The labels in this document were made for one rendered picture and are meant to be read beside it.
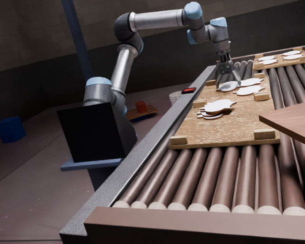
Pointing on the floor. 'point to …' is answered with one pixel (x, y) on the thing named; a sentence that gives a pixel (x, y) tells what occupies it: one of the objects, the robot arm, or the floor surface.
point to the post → (78, 38)
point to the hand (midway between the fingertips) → (228, 86)
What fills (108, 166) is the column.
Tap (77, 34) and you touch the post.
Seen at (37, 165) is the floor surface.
